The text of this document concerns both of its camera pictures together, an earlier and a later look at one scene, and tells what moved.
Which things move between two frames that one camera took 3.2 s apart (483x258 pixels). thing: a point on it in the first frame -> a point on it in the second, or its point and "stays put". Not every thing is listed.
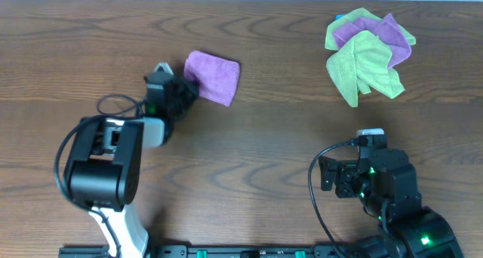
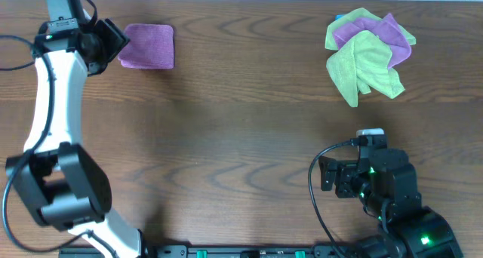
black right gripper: [345, 172] stays put
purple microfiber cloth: [218, 77] -> [150, 46]
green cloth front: [361, 66] stays put
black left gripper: [183, 84] -> [117, 37]
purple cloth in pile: [386, 28] stays put
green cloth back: [351, 17] stays put
